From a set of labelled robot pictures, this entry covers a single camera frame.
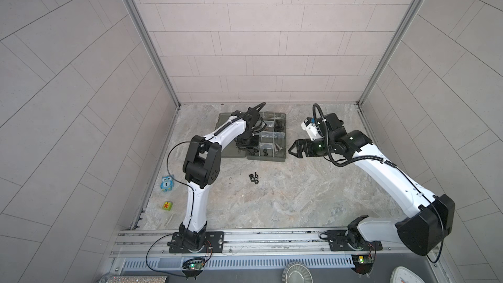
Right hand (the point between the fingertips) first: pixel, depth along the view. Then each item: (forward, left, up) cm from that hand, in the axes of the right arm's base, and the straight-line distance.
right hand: (296, 150), depth 75 cm
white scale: (-39, -29, -17) cm, 52 cm away
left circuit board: (-32, +39, -15) cm, 52 cm away
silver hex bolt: (+12, +6, -16) cm, 21 cm away
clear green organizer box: (+13, +8, -14) cm, 20 cm away
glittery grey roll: (-35, +56, -13) cm, 67 cm away
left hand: (+12, +15, -14) cm, 23 cm away
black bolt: (+27, +2, -16) cm, 31 cm away
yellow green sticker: (-12, +52, -15) cm, 56 cm away
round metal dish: (-36, +4, -19) cm, 41 cm away
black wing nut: (+5, +16, -7) cm, 18 cm away
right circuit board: (-35, -20, -21) cm, 45 cm away
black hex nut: (+12, +11, -18) cm, 24 cm away
